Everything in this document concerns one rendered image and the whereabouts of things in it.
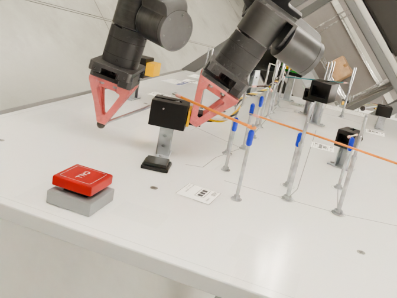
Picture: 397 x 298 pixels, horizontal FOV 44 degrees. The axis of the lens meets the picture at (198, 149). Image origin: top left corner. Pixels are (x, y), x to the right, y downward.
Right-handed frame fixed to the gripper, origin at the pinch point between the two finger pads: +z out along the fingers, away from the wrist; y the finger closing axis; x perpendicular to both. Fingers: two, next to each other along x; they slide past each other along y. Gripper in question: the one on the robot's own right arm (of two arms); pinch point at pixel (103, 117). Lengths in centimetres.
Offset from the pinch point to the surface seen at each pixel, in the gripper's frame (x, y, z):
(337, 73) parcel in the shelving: -180, 681, 26
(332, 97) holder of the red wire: -43, 47, -10
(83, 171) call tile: -3.9, -21.7, 0.0
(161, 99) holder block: -7.8, -0.6, -6.2
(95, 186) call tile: -6.4, -24.8, -0.3
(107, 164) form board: -4.3, -8.9, 3.4
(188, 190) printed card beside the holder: -16.3, -12.7, 1.4
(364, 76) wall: -231, 721, 19
